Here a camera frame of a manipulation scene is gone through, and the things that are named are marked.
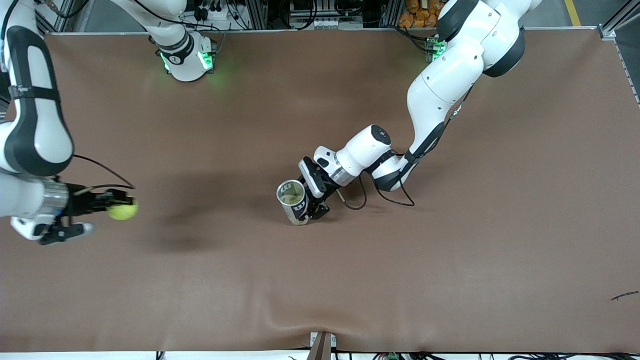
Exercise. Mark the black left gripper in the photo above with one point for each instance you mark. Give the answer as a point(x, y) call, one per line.
point(325, 191)

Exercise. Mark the clear Wilson tennis ball can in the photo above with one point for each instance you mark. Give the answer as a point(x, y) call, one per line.
point(300, 214)

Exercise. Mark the aluminium camera post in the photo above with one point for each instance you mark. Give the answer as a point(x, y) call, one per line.
point(321, 346)

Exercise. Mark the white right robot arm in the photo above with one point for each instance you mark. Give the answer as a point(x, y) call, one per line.
point(37, 135)

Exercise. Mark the green terminal block connector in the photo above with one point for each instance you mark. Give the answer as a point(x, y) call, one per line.
point(393, 356)

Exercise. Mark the orange packets pile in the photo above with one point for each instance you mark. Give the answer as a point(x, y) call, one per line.
point(417, 15)

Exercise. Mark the aluminium frame strut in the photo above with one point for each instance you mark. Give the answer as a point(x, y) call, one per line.
point(65, 15)

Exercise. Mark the brown table mat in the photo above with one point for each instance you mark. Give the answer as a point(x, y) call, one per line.
point(320, 280)

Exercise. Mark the white power strip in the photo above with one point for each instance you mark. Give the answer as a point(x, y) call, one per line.
point(325, 23)

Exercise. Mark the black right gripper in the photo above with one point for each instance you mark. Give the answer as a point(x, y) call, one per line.
point(80, 202)

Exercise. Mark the power strip with black plugs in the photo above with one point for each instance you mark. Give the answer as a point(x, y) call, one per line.
point(210, 10)

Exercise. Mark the aluminium frame rail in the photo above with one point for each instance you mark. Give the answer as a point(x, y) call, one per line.
point(607, 32)

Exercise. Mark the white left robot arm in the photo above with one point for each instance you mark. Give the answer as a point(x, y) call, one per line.
point(440, 85)

